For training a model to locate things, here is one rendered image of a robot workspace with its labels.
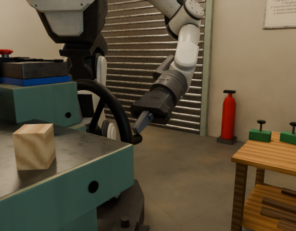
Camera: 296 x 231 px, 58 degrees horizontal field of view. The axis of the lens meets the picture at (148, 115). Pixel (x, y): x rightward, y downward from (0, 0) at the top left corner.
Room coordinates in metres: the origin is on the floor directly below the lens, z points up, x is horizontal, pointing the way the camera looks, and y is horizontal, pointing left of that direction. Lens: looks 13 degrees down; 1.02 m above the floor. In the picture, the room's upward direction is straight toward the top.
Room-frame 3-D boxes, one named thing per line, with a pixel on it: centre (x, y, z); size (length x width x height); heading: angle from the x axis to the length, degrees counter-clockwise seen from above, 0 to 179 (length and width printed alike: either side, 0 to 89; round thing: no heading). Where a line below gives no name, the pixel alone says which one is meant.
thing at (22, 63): (0.54, 0.24, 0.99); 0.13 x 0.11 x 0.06; 53
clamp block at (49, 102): (0.54, 0.24, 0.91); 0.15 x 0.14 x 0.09; 53
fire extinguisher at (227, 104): (2.96, -0.92, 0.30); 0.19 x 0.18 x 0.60; 146
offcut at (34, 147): (0.27, 0.12, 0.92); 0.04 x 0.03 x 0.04; 6
